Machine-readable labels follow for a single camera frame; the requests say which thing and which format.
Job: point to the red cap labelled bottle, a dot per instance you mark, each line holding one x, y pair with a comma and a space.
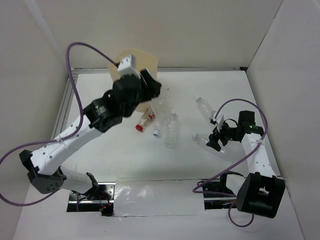
145, 120

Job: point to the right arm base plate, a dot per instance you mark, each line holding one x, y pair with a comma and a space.
216, 201

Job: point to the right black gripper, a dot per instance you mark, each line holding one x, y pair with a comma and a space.
213, 142

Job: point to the clear bottle blue cap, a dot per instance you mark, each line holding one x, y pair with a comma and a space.
159, 125

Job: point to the aluminium frame rail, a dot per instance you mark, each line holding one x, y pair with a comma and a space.
64, 109
163, 69

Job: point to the aluminium frame rail left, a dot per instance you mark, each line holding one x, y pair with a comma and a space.
64, 109

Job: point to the beige plastic bin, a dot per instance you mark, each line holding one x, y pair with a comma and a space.
144, 60

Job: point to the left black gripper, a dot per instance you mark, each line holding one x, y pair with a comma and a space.
153, 90

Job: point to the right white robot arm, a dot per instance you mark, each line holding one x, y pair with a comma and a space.
261, 191

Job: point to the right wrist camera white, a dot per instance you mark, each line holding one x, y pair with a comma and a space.
217, 119

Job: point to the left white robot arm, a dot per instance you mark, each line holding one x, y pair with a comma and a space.
44, 165

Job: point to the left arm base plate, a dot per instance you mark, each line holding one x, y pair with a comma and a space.
102, 203

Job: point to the aluminium frame rail back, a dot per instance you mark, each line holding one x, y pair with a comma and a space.
163, 69

